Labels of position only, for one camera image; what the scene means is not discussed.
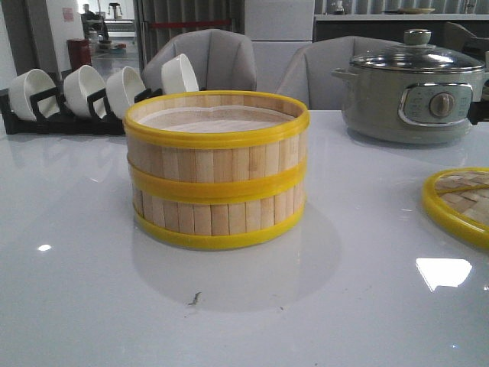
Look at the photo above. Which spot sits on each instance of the bamboo steamer tray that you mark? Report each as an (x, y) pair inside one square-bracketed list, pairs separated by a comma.
[(219, 226), (217, 147)]

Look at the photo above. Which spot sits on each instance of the woven bamboo steamer lid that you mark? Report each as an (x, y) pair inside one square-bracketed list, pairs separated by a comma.
[(457, 200)]

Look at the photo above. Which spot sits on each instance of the left grey chair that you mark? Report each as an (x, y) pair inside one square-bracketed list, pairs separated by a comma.
[(222, 60)]

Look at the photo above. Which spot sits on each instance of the grey chair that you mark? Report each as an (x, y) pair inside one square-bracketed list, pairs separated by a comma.
[(222, 60), (308, 75)]

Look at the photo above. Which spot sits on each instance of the white bowl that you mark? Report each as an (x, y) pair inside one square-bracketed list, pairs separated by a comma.
[(121, 89), (80, 84), (23, 87), (178, 76)]

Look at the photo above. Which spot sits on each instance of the right grey chair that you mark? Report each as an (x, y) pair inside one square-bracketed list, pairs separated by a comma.
[(308, 75)]

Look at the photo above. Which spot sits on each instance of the grey electric cooking pot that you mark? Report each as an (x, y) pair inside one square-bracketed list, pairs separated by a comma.
[(409, 107)]

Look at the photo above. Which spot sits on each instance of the black dish rack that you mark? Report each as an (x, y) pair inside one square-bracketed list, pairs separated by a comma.
[(101, 119)]

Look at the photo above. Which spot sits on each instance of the red bin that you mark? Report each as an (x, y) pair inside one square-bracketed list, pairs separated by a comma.
[(79, 53)]

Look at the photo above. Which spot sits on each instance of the glass pot lid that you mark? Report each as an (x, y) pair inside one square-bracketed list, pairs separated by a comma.
[(415, 54)]

